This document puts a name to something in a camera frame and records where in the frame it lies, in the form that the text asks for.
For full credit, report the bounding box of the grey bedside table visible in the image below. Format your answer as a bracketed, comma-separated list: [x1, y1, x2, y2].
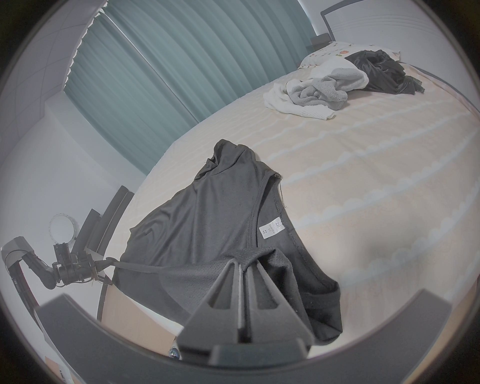
[310, 33, 336, 49]

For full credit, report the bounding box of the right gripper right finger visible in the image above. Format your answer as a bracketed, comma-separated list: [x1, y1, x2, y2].
[243, 262, 316, 352]

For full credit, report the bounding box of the blue-green curtain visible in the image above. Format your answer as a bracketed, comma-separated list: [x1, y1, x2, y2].
[105, 0, 319, 124]
[62, 11, 199, 177]

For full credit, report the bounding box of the black shiny garment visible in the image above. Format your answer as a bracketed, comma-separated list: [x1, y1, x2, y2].
[345, 49, 426, 96]

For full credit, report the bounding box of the bed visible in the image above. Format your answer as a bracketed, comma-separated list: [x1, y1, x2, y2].
[97, 0, 480, 362]

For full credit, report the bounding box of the white printed pillow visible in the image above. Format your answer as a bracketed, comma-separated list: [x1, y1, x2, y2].
[298, 39, 402, 70]

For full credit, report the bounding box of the black T-shirt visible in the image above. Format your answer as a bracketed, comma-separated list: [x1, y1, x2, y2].
[100, 139, 344, 346]

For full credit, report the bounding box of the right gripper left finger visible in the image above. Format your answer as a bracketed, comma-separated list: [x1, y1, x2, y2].
[176, 259, 241, 356]

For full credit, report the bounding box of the pile of clothes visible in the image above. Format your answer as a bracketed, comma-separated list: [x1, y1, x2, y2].
[262, 56, 370, 121]

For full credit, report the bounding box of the round white mirror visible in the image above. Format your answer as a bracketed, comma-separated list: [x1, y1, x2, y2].
[49, 213, 77, 244]

